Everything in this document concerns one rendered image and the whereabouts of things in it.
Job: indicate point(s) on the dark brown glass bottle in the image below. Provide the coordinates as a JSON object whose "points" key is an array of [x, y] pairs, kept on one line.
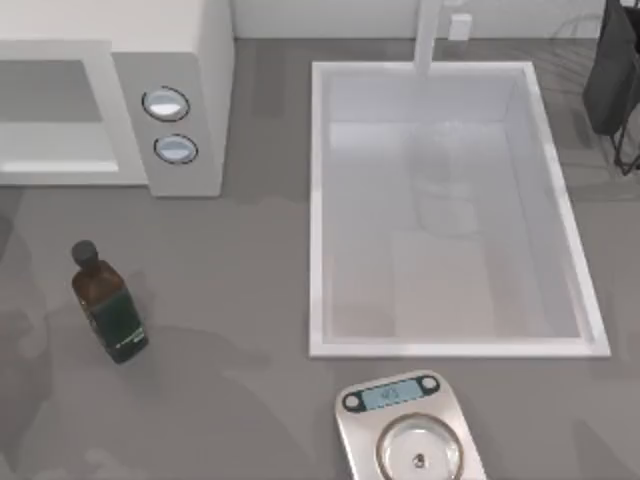
{"points": [[111, 310]]}

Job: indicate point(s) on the white sink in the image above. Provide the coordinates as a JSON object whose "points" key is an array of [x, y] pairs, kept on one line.
{"points": [[440, 280]]}

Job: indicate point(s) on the silver kitchen scale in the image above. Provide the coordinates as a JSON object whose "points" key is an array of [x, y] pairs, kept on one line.
{"points": [[415, 425]]}

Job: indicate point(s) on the small white wall socket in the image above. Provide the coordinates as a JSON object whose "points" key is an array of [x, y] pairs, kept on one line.
{"points": [[460, 26]]}

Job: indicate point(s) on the tall white tap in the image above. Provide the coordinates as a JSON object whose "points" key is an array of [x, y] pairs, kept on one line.
{"points": [[426, 35]]}

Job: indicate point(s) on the round microwave knob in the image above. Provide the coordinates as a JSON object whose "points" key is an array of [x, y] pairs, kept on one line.
{"points": [[175, 149], [165, 103]]}

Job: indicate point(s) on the pale microwave oven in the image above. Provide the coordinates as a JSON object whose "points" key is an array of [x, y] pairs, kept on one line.
{"points": [[165, 55]]}

